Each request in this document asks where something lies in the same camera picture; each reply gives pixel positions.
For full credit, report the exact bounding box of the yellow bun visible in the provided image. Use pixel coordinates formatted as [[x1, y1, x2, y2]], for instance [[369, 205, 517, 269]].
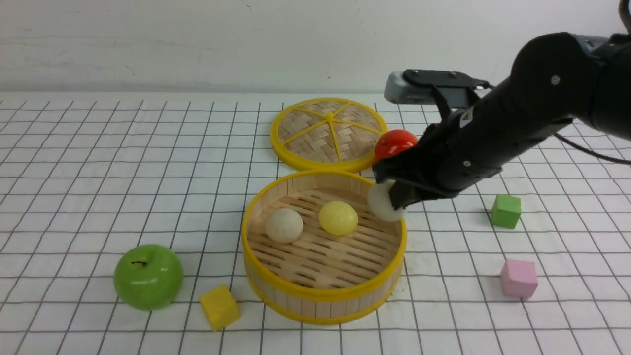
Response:
[[318, 201, 358, 236]]

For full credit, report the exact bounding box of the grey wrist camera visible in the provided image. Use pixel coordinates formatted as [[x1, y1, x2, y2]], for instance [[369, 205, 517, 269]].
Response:
[[384, 69, 494, 119]]

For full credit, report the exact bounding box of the woven bamboo steamer lid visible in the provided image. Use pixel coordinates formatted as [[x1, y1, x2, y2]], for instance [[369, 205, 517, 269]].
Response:
[[270, 97, 388, 174]]

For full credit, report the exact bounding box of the green cube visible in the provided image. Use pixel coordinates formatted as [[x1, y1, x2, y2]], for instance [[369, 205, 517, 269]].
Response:
[[491, 195, 522, 229]]

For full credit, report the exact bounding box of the black cable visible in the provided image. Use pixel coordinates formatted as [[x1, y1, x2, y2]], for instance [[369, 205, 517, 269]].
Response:
[[552, 132, 631, 166]]

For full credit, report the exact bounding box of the red tomato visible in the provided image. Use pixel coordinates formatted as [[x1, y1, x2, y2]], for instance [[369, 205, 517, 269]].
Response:
[[373, 130, 419, 162]]

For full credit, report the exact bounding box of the white bun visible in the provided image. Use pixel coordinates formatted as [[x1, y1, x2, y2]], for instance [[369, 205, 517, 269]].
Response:
[[367, 179, 405, 222], [265, 208, 304, 244]]

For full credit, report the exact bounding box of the pink cube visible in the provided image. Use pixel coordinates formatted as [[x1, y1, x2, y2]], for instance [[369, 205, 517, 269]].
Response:
[[500, 259, 538, 299]]

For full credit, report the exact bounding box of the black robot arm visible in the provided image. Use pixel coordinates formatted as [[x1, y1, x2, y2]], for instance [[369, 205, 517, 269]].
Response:
[[372, 32, 631, 209]]

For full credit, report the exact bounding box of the bamboo steamer tray yellow rim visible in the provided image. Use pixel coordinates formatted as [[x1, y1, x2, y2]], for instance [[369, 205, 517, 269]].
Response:
[[241, 170, 407, 325]]

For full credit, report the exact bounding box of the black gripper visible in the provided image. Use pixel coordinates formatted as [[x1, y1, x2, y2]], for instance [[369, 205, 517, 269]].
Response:
[[372, 106, 513, 211]]

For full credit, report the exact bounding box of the yellow cube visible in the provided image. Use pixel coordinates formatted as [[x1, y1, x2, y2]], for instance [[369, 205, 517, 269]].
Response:
[[199, 284, 240, 332]]

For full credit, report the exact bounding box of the green apple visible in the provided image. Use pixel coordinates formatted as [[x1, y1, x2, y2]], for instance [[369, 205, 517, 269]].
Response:
[[113, 244, 183, 311]]

